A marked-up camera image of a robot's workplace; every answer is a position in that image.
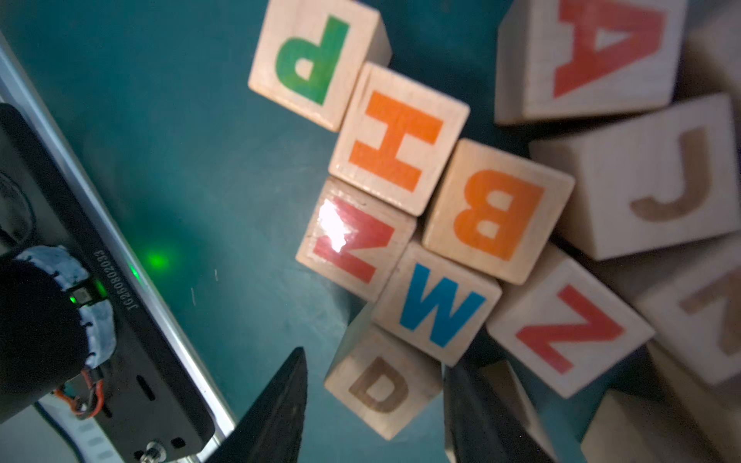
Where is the wooden block letter J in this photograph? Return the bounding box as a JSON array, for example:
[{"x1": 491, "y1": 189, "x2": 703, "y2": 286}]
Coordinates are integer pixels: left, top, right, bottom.
[{"x1": 529, "y1": 94, "x2": 740, "y2": 260}]

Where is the aluminium rail frame front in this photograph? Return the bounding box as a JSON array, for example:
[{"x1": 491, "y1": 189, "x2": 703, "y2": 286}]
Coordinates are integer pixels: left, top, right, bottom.
[{"x1": 1, "y1": 44, "x2": 235, "y2": 462}]

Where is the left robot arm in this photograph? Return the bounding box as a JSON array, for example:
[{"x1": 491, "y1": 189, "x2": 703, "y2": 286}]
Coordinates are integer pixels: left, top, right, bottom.
[{"x1": 1, "y1": 175, "x2": 117, "y2": 422}]

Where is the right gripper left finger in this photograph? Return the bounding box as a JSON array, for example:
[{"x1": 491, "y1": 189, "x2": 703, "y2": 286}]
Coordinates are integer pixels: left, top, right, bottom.
[{"x1": 208, "y1": 347, "x2": 308, "y2": 462}]

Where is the wooden block letter A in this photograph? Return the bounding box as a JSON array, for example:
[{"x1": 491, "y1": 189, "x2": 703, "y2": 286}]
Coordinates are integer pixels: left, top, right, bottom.
[{"x1": 494, "y1": 0, "x2": 689, "y2": 125}]

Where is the wooden block letter W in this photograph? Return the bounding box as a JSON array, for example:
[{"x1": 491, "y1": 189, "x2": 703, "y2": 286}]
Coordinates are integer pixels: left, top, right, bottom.
[{"x1": 372, "y1": 239, "x2": 503, "y2": 367}]

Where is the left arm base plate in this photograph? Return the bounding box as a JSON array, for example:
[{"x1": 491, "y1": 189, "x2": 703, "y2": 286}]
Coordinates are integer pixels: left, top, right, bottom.
[{"x1": 1, "y1": 103, "x2": 215, "y2": 462}]

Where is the wooden block letter B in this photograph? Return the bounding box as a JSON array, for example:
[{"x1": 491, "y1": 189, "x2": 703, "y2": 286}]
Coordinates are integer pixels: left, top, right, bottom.
[{"x1": 422, "y1": 139, "x2": 575, "y2": 285}]

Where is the wooden block red N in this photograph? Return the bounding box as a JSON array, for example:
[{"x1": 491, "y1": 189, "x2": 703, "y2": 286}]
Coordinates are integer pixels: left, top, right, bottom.
[{"x1": 296, "y1": 177, "x2": 417, "y2": 302}]

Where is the wooden block letter H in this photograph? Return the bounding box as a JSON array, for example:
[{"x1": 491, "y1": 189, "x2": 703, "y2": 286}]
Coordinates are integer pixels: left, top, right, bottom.
[{"x1": 329, "y1": 63, "x2": 470, "y2": 217}]

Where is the wooden block letter D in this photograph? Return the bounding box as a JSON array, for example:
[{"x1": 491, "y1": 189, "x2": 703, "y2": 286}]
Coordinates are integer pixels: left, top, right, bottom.
[{"x1": 324, "y1": 304, "x2": 443, "y2": 441}]

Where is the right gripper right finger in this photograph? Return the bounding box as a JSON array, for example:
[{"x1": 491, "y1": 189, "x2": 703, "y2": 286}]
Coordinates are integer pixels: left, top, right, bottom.
[{"x1": 443, "y1": 360, "x2": 553, "y2": 462}]

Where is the wooden block red Z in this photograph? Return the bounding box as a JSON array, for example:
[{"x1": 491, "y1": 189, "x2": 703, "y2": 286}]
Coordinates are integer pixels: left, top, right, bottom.
[{"x1": 486, "y1": 244, "x2": 655, "y2": 399}]

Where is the wooden block letter P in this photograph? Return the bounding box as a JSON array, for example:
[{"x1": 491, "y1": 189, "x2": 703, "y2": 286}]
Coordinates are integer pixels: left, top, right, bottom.
[{"x1": 248, "y1": 0, "x2": 393, "y2": 132}]

